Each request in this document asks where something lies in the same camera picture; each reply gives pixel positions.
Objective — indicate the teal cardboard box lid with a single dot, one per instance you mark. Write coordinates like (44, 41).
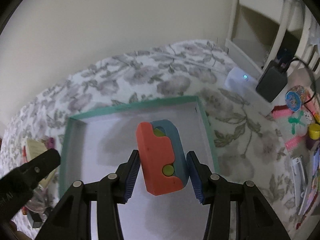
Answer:
(98, 141)

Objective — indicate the white shelf unit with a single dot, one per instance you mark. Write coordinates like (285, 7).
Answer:
(260, 30)

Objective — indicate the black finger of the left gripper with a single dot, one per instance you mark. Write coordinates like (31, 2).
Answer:
(21, 181)

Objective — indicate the colourful octagonal toy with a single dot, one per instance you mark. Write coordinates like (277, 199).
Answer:
(295, 98)

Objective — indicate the dark grey charger brick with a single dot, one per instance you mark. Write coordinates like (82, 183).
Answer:
(272, 82)

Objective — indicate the orange blue puzzle block toy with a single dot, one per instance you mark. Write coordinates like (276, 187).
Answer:
(162, 157)

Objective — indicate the floral white blanket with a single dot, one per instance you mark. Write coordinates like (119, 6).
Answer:
(249, 146)

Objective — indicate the silver nail clipper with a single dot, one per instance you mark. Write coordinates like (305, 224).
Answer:
(300, 181)

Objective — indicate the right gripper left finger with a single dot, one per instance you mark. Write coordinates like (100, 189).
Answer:
(118, 186)

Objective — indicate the yellow purple bottle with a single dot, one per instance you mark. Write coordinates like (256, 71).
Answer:
(313, 135)

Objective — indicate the white power strip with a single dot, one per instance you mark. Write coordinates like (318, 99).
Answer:
(239, 81)

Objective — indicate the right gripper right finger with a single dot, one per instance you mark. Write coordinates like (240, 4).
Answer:
(208, 186)

